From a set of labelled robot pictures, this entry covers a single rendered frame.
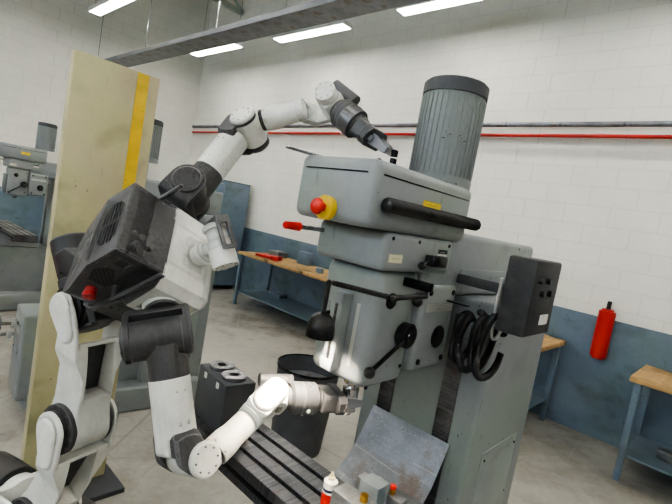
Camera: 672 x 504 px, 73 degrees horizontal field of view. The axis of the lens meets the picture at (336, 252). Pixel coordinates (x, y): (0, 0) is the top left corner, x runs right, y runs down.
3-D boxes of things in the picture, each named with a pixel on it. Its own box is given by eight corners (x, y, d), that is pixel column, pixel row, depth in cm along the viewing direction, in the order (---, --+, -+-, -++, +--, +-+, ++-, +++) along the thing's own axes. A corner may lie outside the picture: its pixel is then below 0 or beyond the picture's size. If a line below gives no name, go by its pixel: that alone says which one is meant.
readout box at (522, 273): (526, 340, 117) (543, 260, 116) (493, 329, 124) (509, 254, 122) (551, 334, 132) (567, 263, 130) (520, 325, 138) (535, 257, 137)
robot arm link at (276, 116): (303, 118, 144) (247, 132, 148) (292, 91, 136) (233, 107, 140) (303, 140, 138) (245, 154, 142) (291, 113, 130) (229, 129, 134)
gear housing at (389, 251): (381, 272, 110) (389, 231, 109) (313, 253, 126) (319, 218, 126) (449, 275, 135) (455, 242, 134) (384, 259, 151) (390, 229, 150)
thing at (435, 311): (410, 373, 129) (428, 284, 127) (347, 346, 145) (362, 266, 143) (444, 365, 143) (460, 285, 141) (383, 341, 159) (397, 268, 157)
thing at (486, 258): (422, 297, 128) (435, 227, 126) (361, 279, 143) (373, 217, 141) (525, 294, 187) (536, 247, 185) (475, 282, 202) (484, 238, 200)
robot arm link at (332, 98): (331, 116, 126) (305, 94, 131) (340, 135, 136) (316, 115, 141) (360, 87, 127) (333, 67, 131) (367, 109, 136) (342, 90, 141)
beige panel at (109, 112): (13, 528, 217) (75, 39, 198) (-4, 484, 244) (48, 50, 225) (124, 492, 255) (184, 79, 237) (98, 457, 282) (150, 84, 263)
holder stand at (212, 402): (217, 437, 157) (226, 382, 156) (192, 410, 174) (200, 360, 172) (248, 431, 165) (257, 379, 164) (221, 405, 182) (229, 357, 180)
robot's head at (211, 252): (200, 274, 111) (227, 262, 107) (189, 236, 113) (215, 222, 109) (218, 273, 117) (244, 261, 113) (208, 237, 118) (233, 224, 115)
